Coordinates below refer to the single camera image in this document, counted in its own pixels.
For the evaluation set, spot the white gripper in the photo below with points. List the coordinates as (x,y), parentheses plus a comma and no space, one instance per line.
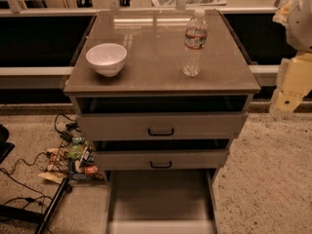
(301,23)

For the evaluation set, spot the clear plastic water bottle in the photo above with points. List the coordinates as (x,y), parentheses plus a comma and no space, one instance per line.
(195,37)

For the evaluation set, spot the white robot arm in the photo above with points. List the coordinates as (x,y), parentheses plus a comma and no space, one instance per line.
(296,17)

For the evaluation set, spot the top grey drawer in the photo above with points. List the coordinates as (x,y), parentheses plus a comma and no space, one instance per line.
(159,126)

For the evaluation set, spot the grey drawer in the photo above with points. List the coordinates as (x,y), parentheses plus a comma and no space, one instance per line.
(159,126)
(160,160)
(161,202)

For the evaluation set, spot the middle grey drawer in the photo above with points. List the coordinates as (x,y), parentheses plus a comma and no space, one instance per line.
(160,160)

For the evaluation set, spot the grey drawer cabinet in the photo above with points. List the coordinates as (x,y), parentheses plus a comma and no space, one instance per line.
(152,81)

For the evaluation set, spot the bottom grey drawer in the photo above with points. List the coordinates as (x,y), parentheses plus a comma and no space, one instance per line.
(161,202)

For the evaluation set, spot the white ceramic bowl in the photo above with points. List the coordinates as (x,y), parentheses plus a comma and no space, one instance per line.
(107,59)

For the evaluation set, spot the pile of snack packages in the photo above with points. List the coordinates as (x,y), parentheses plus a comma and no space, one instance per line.
(72,160)

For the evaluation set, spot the black power adapter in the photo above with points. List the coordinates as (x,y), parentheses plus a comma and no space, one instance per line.
(66,136)

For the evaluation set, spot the black stand leg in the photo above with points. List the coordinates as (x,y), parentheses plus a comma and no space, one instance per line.
(41,219)

